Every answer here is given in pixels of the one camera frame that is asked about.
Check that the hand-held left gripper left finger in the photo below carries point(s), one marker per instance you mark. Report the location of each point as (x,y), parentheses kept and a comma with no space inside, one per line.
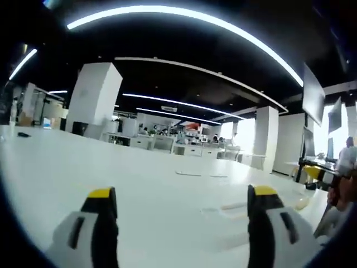
(92,231)

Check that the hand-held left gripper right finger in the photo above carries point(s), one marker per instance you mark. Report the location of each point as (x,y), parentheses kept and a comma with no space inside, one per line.
(267,231)

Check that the brown cardboard box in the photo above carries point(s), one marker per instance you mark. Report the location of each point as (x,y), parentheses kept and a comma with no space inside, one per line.
(25,119)

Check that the person's right hand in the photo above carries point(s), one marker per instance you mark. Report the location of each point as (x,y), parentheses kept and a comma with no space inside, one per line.
(341,192)

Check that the narrow white square pillar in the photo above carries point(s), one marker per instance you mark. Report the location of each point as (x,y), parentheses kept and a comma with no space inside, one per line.
(267,136)

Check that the small black object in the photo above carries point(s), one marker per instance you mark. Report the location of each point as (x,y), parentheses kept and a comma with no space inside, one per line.
(23,134)

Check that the row of white office desks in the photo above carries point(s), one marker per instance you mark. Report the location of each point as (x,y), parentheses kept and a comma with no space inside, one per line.
(178,145)

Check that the wide white square pillar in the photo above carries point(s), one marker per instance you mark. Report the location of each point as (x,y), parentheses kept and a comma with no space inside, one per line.
(93,100)

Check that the thin ceiling light strip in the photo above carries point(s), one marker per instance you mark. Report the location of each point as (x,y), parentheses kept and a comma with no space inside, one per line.
(181,104)
(178,115)

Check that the ceiling air vent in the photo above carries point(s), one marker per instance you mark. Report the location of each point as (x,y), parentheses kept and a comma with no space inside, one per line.
(169,108)

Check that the long curved ceiling light strip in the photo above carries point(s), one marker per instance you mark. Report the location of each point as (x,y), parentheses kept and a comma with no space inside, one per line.
(223,26)

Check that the short ceiling light strip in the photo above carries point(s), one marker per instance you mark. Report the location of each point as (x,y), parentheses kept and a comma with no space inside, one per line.
(23,63)

